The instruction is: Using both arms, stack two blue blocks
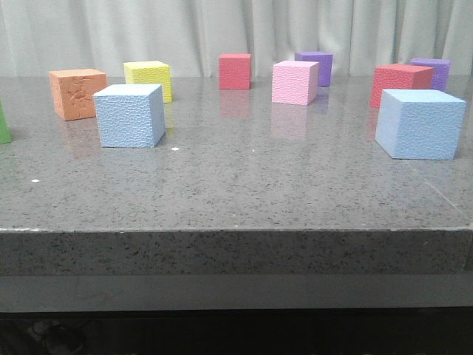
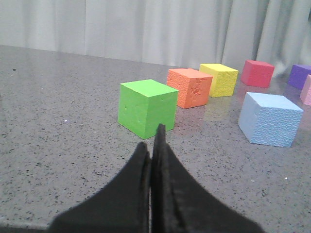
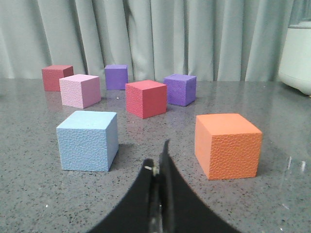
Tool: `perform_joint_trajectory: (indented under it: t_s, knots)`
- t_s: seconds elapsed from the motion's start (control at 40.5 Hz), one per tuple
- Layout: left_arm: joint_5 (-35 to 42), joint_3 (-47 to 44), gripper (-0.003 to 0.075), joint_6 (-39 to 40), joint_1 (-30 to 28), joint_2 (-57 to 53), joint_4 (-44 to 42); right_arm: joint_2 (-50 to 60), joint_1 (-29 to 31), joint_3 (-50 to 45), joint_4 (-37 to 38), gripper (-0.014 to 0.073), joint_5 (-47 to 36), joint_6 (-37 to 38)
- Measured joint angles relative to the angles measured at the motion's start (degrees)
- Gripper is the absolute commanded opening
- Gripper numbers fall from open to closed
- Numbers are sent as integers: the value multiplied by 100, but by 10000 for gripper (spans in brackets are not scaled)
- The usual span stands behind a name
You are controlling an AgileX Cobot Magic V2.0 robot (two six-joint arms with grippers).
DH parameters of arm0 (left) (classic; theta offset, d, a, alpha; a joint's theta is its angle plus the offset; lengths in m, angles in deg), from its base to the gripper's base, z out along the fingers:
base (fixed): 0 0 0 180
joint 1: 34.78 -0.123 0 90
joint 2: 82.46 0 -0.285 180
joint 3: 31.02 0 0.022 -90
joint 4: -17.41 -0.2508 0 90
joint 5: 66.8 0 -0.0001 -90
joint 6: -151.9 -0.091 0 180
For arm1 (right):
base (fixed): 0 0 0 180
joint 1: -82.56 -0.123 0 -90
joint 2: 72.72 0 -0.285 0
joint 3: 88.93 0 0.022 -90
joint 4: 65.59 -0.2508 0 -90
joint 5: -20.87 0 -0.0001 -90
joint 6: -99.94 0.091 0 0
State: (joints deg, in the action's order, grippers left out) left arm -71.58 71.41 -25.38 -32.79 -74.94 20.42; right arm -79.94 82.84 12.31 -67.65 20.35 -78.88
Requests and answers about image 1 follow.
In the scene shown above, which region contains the purple foam block behind pink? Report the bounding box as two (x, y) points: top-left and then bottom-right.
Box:
(294, 51), (333, 87)

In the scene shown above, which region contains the purple foam block at right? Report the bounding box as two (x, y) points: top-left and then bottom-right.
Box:
(409, 58), (451, 91)

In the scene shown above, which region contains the small red foam block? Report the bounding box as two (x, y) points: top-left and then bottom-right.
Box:
(218, 53), (251, 89)

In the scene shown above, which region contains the white pleated curtain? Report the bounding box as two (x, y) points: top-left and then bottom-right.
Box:
(1, 1), (472, 77)

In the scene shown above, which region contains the yellow foam block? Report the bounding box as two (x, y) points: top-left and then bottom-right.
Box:
(123, 61), (173, 103)

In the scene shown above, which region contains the large red foam block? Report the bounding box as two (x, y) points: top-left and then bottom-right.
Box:
(370, 64), (434, 108)

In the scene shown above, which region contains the light blue foam block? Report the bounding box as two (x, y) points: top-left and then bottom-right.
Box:
(93, 84), (166, 148)
(375, 89), (466, 160)

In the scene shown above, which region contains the orange foam block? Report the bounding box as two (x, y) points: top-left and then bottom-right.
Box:
(49, 69), (107, 121)

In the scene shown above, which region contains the green foam block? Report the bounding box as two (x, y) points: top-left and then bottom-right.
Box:
(0, 104), (11, 144)

